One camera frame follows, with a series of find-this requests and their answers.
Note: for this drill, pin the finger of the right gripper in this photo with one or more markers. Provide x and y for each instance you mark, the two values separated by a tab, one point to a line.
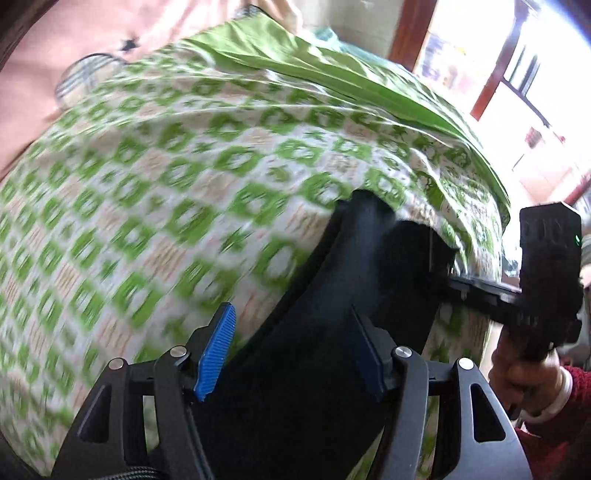
476	292

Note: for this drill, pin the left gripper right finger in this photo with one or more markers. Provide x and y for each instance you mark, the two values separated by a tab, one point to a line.
475	438

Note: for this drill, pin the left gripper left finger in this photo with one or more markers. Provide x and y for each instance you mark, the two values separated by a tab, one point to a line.
138	421

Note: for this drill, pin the dark navy pants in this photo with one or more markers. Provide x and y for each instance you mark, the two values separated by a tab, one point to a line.
292	404

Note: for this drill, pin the right hand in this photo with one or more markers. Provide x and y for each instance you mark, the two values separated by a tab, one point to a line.
532	386

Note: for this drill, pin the green white patterned bedsheet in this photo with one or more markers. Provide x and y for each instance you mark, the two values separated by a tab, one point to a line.
205	173

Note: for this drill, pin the pink cartoon print quilt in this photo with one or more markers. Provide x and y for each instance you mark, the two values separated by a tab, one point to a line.
85	67

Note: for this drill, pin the black camera box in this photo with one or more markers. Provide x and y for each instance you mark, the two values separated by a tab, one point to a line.
550	239

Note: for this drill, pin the red wooden window frame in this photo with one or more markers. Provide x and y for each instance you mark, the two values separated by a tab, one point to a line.
505	110

